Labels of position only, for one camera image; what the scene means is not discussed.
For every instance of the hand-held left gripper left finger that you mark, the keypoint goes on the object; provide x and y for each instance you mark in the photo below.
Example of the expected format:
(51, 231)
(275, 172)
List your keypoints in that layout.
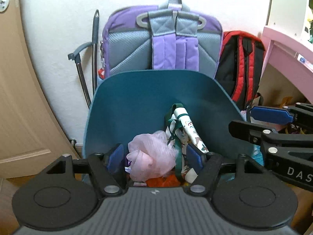
(116, 159)

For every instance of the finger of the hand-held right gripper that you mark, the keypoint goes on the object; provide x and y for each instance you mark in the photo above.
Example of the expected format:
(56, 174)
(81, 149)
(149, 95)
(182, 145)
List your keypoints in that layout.
(269, 115)
(288, 156)

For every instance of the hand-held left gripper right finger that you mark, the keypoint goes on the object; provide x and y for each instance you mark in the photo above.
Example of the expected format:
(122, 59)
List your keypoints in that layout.
(194, 158)

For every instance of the white patterned bag green ribbon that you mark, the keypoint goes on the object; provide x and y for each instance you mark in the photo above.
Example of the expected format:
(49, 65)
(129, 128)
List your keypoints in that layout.
(188, 127)

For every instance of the pink mesh bath sponge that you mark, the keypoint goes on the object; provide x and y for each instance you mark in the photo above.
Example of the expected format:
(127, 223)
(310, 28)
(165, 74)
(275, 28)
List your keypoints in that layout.
(151, 154)

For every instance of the orange plastic bag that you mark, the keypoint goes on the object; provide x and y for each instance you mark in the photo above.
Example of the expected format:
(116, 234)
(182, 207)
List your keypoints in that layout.
(163, 182)

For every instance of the teal trash bin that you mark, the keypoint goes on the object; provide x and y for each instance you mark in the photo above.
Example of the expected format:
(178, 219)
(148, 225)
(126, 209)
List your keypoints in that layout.
(137, 102)

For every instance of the red black backpack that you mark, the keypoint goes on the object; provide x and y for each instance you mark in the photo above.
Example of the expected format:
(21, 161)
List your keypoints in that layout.
(239, 61)

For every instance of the pink desk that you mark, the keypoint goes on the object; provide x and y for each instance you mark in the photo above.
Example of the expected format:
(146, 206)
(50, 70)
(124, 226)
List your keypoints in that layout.
(281, 36)

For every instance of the purple grey backpack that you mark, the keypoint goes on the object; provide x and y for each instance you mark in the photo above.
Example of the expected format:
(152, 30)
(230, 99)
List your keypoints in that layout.
(163, 53)

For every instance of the beige wooden door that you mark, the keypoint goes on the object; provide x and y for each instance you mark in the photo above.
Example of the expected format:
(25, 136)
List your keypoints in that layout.
(19, 90)

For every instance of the grey pole black tip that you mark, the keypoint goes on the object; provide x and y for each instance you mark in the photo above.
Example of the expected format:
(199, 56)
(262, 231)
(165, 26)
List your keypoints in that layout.
(95, 34)

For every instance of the silver door lock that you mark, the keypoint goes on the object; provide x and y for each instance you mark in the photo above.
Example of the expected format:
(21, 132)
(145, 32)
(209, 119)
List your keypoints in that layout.
(3, 3)

